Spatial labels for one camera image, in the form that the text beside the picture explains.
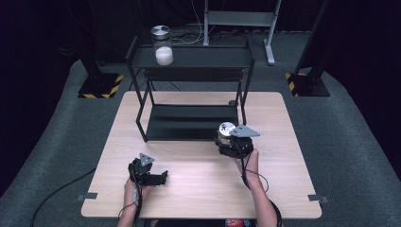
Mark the person's right hand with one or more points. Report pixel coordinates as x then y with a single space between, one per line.
250 164

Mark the person's red printed clothing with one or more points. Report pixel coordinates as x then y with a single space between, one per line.
238 223

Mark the glass jar with brown contents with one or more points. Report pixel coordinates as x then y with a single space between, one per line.
225 128

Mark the grey metal stand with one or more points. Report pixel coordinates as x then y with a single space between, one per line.
239 19

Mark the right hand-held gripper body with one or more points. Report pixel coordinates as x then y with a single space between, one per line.
241 143

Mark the grey table bracket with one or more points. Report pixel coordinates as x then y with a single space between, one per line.
317 198
87 196

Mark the black metal shelf rack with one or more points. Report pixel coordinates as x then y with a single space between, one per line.
189 123

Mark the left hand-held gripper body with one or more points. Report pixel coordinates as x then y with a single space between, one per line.
142 171

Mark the black stand with striped base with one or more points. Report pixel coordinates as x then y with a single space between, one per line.
310 83
101 85

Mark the glass jar with white granules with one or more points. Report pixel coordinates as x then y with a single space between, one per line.
164 55

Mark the person's left hand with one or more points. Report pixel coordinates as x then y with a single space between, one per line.
129 189

